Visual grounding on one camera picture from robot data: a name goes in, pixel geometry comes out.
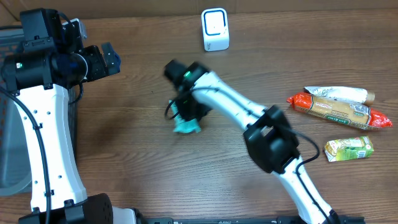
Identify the teal wet wipes packet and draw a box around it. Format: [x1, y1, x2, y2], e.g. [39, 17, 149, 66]
[173, 114, 201, 134]

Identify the orange spaghetti pasta packet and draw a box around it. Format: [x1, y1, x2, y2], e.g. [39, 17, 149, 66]
[287, 92, 393, 129]

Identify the white tube with gold cap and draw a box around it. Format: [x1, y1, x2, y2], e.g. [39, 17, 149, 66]
[303, 86, 376, 106]

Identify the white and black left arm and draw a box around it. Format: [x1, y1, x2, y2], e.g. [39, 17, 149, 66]
[1, 8, 137, 224]

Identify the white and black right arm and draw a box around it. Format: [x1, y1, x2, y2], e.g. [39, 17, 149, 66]
[164, 60, 340, 223]

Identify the white barcode scanner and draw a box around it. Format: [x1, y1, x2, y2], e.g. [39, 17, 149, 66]
[201, 7, 229, 52]

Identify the grey plastic shopping basket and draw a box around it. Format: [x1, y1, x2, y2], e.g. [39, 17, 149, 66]
[1, 29, 77, 197]

